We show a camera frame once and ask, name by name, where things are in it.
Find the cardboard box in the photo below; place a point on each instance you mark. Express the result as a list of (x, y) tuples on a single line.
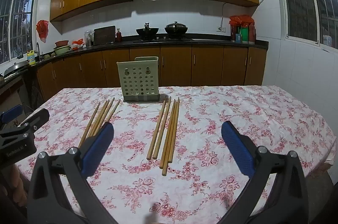
[(15, 97)]

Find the metal faucet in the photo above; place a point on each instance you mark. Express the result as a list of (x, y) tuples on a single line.
[(38, 50)]

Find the brown basin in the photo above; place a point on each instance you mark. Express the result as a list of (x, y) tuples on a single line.
[(62, 43)]

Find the wall outlet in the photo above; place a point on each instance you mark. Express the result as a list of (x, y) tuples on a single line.
[(220, 28)]

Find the metal pan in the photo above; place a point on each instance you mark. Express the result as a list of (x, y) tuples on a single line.
[(15, 67)]

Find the green box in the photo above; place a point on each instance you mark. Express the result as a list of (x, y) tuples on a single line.
[(244, 35)]

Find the white perforated utensil holder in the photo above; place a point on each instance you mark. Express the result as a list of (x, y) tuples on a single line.
[(137, 81)]

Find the dark cutting board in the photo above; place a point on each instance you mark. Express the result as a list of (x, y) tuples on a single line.
[(104, 35)]

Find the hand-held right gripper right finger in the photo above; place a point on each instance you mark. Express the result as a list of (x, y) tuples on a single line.
[(239, 151)]

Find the wooden base cabinets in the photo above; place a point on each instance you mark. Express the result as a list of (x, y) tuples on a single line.
[(206, 65)]

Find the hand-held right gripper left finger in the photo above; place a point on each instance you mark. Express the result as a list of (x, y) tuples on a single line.
[(96, 151)]

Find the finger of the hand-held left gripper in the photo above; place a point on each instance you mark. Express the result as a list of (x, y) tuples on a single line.
[(10, 113), (38, 118)]

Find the yellow dish soap bottle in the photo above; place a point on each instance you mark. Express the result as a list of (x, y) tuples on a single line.
[(31, 58)]

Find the floral tablecloth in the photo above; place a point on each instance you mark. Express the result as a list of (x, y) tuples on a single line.
[(211, 113)]

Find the barred window with trees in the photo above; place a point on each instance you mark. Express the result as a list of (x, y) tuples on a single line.
[(18, 25)]

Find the clear plastic bag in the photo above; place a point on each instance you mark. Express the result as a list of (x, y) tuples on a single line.
[(89, 37)]

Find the hanging red plastic bag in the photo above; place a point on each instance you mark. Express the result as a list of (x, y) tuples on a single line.
[(42, 29)]

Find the red and white plastic bag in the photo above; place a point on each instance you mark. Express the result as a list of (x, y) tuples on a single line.
[(77, 43)]

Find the small blue box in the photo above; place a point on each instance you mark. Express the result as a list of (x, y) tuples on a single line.
[(238, 39)]

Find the wooden chopstick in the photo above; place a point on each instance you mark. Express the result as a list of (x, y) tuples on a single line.
[(100, 113), (168, 131), (104, 109), (109, 107), (174, 128), (163, 127), (170, 139), (113, 109), (91, 122), (157, 128)]

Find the black wok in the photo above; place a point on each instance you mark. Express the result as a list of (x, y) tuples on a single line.
[(148, 31)]

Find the box on windowsill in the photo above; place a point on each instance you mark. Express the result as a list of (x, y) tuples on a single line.
[(327, 41)]

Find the dark red bottle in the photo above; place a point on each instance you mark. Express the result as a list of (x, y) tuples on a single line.
[(233, 33), (252, 35)]

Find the large barred window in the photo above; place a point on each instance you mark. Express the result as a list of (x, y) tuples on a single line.
[(303, 2)]

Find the black pot with lid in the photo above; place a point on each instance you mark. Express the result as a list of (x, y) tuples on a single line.
[(176, 28)]

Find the gas stove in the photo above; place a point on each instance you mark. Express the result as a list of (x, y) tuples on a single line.
[(163, 39)]

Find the small red bottle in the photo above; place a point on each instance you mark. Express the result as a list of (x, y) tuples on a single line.
[(119, 35)]

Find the person's left hand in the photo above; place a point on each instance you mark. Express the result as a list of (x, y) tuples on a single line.
[(17, 184)]

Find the black kitchen countertop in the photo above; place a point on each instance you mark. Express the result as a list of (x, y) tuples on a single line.
[(211, 42)]

